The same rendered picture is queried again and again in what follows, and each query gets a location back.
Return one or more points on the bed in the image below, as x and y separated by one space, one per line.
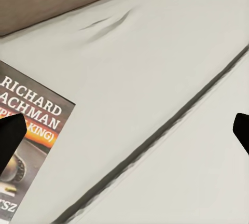
157 86

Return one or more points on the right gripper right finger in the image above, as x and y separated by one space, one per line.
241 129

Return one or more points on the hardback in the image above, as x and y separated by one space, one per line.
46 114

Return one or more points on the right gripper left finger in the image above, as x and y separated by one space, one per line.
12 131

